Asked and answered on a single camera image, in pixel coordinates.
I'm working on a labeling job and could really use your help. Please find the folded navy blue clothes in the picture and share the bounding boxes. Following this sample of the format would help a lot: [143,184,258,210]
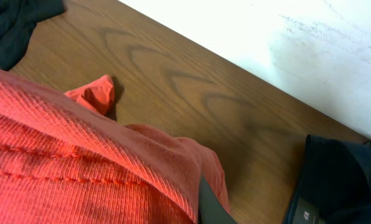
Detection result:
[284,135,371,224]

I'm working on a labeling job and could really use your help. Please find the black t-shirt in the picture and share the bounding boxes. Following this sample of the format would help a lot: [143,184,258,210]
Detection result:
[0,0,65,71]

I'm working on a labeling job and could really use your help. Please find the red soccer t-shirt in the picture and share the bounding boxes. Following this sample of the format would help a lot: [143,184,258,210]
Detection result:
[0,70,230,223]

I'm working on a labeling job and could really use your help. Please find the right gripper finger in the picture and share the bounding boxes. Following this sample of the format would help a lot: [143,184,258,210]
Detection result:
[197,175,237,224]

